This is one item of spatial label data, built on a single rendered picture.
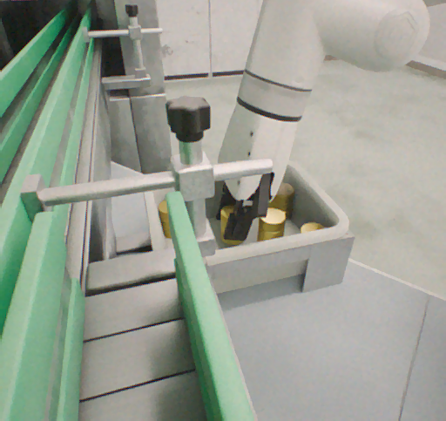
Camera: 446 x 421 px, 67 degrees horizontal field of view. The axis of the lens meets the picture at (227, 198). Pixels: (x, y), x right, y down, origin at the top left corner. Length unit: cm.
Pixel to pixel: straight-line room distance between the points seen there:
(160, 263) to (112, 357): 8
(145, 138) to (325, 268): 84
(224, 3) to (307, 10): 363
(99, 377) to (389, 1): 36
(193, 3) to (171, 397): 378
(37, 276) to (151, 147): 100
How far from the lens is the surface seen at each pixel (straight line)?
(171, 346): 24
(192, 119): 21
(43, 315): 18
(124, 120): 112
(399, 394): 40
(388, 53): 37
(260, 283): 40
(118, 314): 26
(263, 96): 35
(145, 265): 28
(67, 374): 21
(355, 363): 40
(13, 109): 55
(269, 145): 35
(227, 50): 404
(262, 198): 37
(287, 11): 35
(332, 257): 42
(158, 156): 118
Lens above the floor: 108
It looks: 35 degrees down
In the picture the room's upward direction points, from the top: straight up
